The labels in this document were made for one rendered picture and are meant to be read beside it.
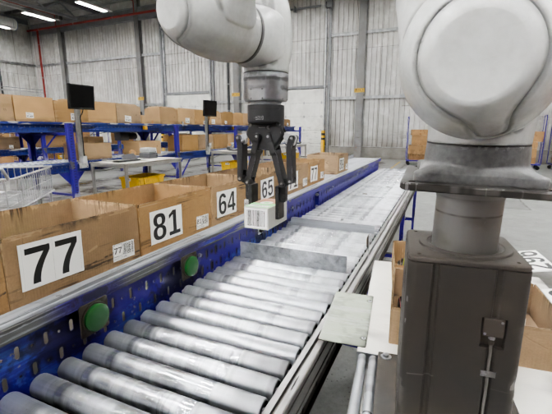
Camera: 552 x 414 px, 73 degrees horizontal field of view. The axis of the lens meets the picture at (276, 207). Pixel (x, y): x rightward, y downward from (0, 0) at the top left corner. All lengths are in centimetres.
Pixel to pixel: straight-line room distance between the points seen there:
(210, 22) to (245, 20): 7
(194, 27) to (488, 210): 53
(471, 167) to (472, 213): 8
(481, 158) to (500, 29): 28
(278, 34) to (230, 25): 13
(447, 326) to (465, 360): 6
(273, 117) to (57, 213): 87
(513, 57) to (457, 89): 5
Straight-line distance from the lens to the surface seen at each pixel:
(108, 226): 114
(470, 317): 69
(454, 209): 68
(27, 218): 134
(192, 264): 133
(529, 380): 103
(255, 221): 76
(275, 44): 73
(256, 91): 74
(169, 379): 92
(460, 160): 63
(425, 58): 40
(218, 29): 62
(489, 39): 39
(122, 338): 109
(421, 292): 67
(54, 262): 105
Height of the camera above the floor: 128
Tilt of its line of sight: 12 degrees down
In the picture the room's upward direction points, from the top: straight up
